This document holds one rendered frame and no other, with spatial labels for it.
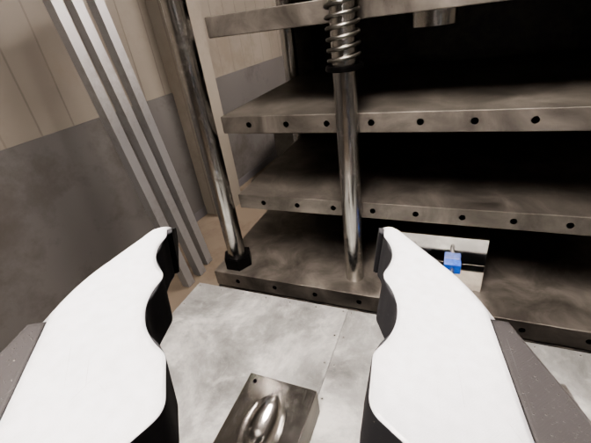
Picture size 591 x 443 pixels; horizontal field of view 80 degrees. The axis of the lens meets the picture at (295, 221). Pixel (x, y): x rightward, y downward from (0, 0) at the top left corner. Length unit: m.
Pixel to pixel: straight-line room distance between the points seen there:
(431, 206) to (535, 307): 0.38
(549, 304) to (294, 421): 0.74
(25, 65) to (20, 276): 1.14
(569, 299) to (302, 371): 0.73
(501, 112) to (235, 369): 0.84
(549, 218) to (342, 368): 0.60
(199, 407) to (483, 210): 0.82
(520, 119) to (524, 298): 0.49
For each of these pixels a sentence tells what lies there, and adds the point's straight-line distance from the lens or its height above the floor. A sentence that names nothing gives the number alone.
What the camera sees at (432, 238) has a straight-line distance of 1.04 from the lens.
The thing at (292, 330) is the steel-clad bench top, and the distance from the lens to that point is 0.98.
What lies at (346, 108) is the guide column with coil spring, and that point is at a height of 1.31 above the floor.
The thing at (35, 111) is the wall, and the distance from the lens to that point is 2.50.
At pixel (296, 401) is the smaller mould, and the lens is 0.78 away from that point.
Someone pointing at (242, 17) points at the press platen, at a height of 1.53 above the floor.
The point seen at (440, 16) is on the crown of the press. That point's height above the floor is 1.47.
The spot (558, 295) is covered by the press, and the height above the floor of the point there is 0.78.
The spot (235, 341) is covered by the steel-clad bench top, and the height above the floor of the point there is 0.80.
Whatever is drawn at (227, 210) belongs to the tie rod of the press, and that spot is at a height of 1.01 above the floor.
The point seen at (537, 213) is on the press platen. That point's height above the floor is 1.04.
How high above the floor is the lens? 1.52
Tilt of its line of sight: 30 degrees down
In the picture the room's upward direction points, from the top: 8 degrees counter-clockwise
